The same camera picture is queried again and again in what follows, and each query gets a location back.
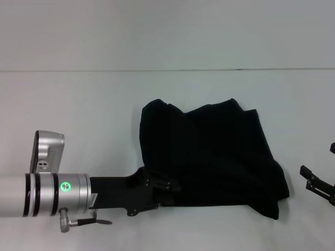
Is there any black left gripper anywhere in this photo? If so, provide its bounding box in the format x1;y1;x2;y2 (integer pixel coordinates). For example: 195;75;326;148
90;167;181;217

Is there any black shirt with FREE print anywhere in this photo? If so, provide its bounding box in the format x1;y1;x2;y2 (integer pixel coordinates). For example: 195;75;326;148
138;98;291;221

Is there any silver metal connector plug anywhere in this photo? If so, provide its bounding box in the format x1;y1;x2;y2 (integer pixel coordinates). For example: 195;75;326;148
59;208;73;233

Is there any reddish brown cable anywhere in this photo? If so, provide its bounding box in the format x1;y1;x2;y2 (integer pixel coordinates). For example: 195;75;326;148
68;210;113;226

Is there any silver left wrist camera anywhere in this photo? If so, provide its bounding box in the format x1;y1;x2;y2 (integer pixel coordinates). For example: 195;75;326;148
30;130;65;175

